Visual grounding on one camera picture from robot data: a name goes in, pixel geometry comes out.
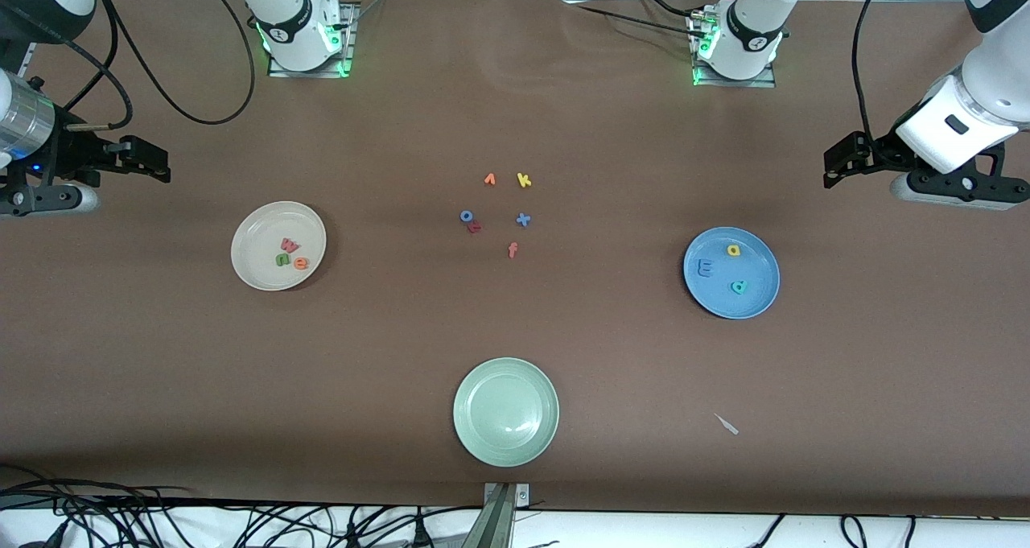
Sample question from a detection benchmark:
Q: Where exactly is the blue round plate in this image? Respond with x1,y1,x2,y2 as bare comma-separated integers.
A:
683,227,781,320

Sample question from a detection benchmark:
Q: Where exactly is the beige round plate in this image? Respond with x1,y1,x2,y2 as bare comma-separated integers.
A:
231,201,328,291

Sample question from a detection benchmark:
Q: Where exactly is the brown paper table cover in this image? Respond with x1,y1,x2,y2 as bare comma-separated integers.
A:
0,0,1030,517

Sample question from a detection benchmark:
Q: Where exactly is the pale green round plate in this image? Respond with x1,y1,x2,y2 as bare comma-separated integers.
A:
453,358,560,468

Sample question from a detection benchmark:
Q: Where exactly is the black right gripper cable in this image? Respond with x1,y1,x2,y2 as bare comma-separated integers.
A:
28,37,134,130

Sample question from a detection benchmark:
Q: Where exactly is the black right arm loop cable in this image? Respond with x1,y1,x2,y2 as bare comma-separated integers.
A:
89,0,257,126

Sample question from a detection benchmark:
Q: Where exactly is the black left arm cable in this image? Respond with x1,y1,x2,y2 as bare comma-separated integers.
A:
851,0,896,155

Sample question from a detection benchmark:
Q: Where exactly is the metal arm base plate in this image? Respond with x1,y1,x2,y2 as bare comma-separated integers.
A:
267,2,359,78
688,9,777,89

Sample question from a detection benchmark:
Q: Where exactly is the black cable on table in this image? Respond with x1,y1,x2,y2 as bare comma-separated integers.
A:
563,0,713,40

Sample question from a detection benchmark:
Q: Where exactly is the grey metal camera mount bracket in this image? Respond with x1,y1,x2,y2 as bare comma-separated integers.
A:
463,482,530,548

